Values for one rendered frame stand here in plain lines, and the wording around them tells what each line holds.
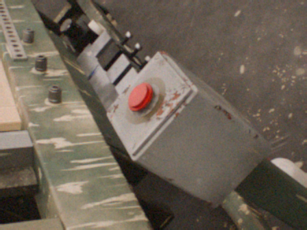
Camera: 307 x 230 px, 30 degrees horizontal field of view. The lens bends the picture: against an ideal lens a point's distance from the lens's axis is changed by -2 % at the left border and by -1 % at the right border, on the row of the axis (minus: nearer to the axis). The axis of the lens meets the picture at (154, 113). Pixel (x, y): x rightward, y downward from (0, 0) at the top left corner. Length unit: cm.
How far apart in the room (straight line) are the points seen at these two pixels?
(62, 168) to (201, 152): 25
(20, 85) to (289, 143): 95
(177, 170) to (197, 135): 5
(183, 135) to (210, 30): 164
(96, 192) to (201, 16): 165
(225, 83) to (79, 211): 137
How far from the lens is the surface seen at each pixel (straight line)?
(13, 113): 110
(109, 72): 118
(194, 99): 70
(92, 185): 88
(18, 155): 98
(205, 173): 78
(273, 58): 204
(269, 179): 89
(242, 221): 157
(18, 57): 123
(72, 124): 102
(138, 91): 75
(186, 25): 247
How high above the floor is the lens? 136
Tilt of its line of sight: 36 degrees down
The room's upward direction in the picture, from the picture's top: 56 degrees counter-clockwise
